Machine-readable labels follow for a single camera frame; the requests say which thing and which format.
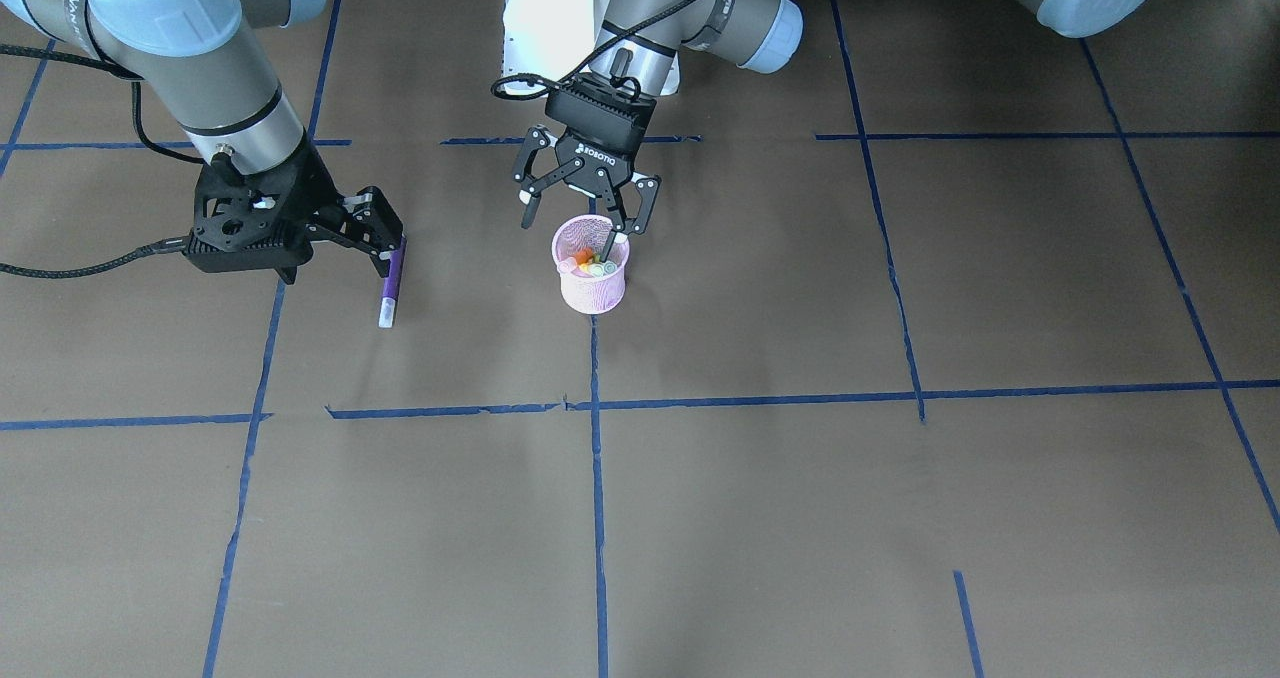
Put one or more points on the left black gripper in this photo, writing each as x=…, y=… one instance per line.
x=597, y=164

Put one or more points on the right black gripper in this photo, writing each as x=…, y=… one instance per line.
x=311, y=195

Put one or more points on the purple highlighter pen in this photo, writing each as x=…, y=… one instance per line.
x=391, y=287

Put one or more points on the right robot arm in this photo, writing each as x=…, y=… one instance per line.
x=204, y=62

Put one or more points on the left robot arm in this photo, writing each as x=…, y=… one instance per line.
x=601, y=65

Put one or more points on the pink mesh pen holder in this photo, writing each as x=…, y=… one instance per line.
x=592, y=296

